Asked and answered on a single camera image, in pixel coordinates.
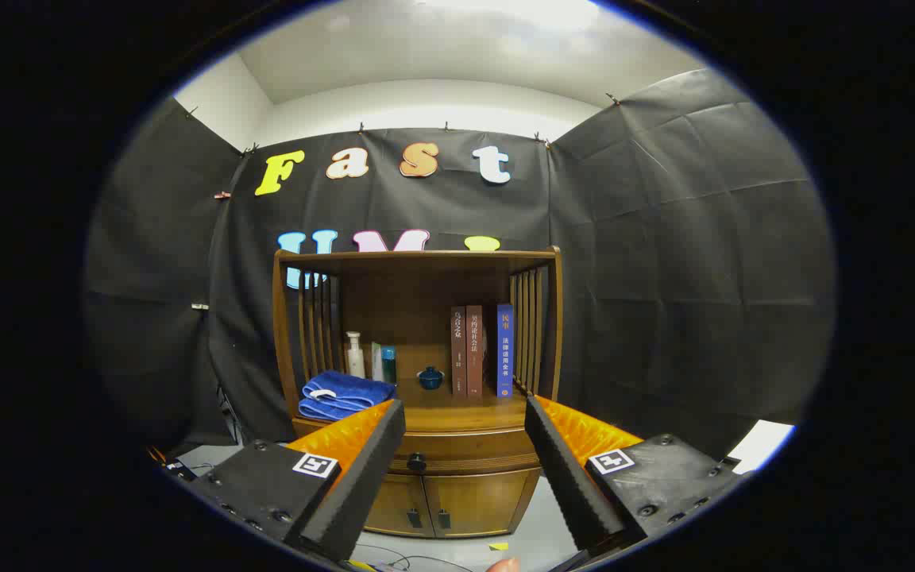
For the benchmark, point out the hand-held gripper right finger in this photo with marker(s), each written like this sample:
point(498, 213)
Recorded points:
point(569, 477)

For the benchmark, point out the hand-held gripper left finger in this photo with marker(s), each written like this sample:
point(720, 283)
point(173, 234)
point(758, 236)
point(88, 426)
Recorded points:
point(362, 477)

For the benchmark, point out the wooden drawer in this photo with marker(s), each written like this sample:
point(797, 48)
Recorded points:
point(473, 453)

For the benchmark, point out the wooden cabinet door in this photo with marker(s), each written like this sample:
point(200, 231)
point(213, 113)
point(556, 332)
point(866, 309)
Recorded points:
point(481, 500)
point(398, 500)

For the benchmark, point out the wooden countertop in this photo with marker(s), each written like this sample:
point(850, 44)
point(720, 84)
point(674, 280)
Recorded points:
point(457, 409)

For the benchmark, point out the wooden cabinet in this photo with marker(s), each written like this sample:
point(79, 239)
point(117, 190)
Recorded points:
point(426, 294)

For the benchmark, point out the blue folded towel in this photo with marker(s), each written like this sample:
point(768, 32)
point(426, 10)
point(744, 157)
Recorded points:
point(346, 393)

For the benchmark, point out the teal box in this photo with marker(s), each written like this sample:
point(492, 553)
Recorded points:
point(389, 367)

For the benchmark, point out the white and green box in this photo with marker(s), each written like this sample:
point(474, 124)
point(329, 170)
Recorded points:
point(376, 364)

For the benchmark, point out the white pump bottle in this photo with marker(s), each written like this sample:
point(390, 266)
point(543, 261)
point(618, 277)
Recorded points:
point(356, 361)

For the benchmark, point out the blue ceramic lidded cup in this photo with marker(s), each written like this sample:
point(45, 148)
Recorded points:
point(430, 379)

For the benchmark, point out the blue book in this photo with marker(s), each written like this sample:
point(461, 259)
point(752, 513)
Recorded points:
point(505, 357)

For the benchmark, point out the brown book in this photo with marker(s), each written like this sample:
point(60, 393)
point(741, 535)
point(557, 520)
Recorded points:
point(475, 357)
point(458, 357)

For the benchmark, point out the black floor device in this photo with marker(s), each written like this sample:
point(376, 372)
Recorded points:
point(175, 467)

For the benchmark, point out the white panel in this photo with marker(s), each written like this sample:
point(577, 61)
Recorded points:
point(767, 445)

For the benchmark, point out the black backdrop cloth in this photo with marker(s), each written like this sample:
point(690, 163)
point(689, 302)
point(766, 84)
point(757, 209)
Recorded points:
point(664, 278)

